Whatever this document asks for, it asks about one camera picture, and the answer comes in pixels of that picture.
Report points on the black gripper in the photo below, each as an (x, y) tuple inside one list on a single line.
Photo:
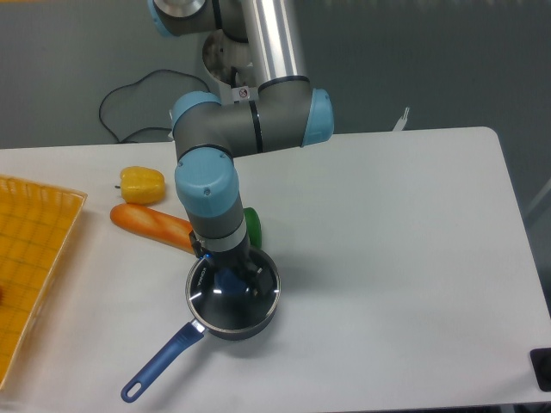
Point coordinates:
[(237, 259)]

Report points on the glass lid with blue knob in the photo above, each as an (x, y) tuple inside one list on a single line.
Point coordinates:
[(223, 304)]

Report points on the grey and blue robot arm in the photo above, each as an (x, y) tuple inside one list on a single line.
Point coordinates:
[(288, 112)]

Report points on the green bell pepper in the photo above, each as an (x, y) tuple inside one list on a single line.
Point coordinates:
[(254, 227)]

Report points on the orange baguette bread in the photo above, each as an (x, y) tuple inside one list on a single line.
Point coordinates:
[(149, 223)]

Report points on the yellow bell pepper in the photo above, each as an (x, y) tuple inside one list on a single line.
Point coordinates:
[(141, 185)]

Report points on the black device at table edge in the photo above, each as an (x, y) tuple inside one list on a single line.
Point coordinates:
[(540, 359)]

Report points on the white base bracket with bolts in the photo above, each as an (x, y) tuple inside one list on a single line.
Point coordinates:
[(170, 133)]

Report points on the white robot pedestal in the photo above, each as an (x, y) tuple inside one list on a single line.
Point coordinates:
[(228, 63)]

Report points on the white table bracket right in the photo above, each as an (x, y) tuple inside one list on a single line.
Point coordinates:
[(400, 124)]

